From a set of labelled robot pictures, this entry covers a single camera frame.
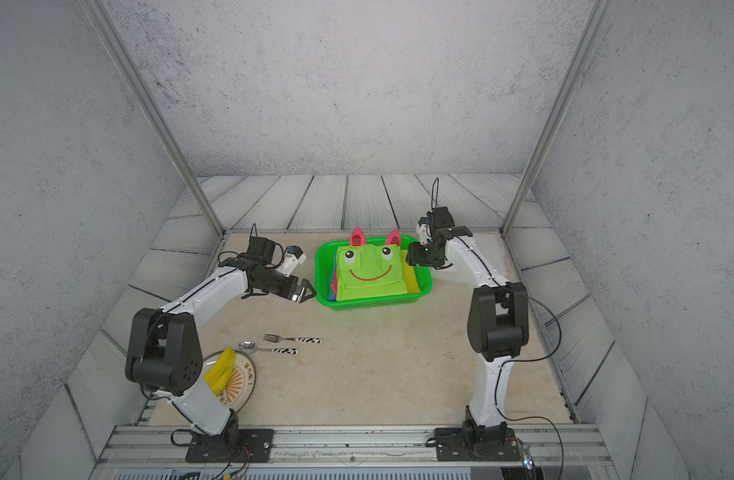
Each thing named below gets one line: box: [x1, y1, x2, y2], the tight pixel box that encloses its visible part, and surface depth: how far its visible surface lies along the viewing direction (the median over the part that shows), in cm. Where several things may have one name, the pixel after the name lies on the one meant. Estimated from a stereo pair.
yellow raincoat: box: [401, 250, 421, 294], surface depth 101 cm
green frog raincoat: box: [335, 244, 408, 302], surface depth 101 cm
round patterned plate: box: [202, 350, 256, 413], surface depth 85 cm
